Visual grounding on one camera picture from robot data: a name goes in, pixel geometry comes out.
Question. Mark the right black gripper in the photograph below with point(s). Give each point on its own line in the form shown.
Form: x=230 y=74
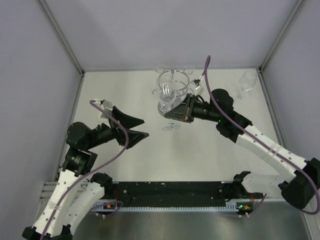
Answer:
x=184 y=111

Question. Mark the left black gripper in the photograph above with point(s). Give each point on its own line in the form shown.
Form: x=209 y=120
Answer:
x=128 y=121

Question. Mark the chrome wine glass rack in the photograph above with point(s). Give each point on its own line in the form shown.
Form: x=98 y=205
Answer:
x=182 y=81

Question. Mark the clear wine glass taken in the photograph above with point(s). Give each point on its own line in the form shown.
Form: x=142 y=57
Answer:
x=246 y=83

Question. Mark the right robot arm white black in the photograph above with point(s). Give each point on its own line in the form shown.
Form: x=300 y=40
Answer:
x=297 y=180

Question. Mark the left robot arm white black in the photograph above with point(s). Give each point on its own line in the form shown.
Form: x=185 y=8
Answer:
x=79 y=185

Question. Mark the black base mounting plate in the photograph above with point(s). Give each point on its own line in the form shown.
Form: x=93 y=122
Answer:
x=172 y=193

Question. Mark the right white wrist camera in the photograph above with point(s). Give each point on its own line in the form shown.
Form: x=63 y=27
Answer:
x=195 y=87

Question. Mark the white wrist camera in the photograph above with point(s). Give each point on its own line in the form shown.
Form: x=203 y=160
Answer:
x=107 y=107
x=195 y=87

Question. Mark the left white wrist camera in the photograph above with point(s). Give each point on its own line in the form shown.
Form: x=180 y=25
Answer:
x=107 y=107

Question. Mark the light blue slotted cable duct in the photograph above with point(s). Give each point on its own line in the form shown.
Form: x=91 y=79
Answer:
x=104 y=207

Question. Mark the left aluminium frame post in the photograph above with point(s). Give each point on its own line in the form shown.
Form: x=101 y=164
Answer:
x=60 y=35

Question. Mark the aluminium frame post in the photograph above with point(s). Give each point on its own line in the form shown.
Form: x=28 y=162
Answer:
x=60 y=35
x=294 y=13

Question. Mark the right aluminium frame post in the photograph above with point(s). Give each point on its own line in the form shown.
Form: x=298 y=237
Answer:
x=294 y=13

